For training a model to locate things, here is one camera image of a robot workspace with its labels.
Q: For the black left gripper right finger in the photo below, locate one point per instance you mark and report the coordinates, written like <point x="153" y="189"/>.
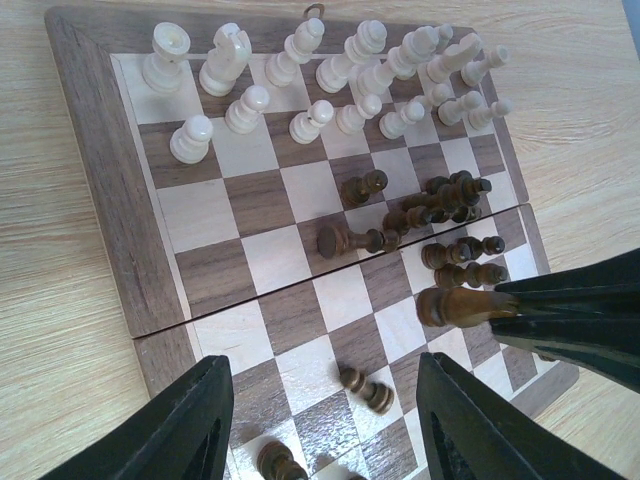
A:
<point x="470" y="432"/>

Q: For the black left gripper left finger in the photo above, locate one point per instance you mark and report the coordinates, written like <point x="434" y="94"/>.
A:
<point x="182" y="433"/>

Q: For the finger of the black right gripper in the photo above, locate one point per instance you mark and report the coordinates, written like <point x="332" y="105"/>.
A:
<point x="606" y="346"/>
<point x="609" y="288"/>

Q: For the dark brown bishop chess piece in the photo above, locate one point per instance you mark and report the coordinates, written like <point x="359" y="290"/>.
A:
<point x="462" y="307"/>

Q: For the dark brown king chess piece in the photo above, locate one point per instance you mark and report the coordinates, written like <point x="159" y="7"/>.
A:
<point x="336" y="240"/>

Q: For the white rook chess piece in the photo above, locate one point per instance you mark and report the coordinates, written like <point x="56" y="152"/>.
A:
<point x="160" y="69"/>

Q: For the white knight chess piece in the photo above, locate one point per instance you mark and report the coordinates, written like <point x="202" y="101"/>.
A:
<point x="226" y="61"/>

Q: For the wooden chessboard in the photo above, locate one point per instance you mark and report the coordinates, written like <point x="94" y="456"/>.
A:
<point x="210" y="214"/>

